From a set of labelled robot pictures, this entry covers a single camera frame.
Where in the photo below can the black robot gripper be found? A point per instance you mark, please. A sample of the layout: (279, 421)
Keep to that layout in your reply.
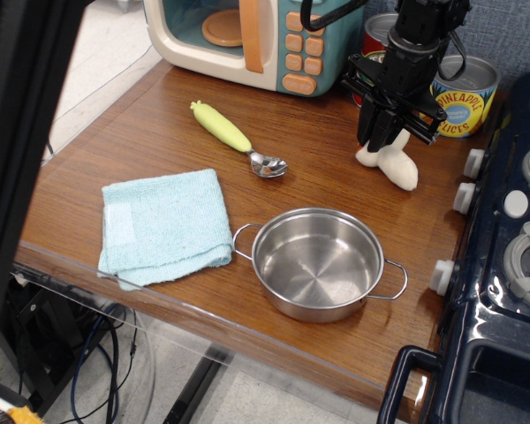
(396, 93)

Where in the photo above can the plush white brown mushroom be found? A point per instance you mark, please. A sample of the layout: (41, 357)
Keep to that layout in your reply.
(394, 163)

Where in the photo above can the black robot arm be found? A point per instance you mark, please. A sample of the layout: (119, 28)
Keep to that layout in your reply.
(422, 19)

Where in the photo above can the light blue folded napkin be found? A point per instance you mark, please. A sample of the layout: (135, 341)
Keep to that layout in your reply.
(157, 230)

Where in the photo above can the tomato sauce can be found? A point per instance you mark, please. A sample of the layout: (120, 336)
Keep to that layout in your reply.
(375, 36)

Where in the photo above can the pineapple slices can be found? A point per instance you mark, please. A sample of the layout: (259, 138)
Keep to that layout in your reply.
(467, 99)

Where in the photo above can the toy microwave cream teal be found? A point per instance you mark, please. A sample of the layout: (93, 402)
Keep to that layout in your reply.
(254, 43)

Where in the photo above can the small steel pot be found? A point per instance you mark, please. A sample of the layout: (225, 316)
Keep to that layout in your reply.
(318, 265)

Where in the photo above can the dark blue toy stove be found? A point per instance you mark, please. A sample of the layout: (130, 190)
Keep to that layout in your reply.
(481, 370)

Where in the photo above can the clear acrylic table guard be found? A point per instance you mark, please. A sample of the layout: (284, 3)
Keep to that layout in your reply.
(226, 306)

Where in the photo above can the spoon with green handle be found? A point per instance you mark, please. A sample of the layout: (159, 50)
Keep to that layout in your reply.
(224, 130)

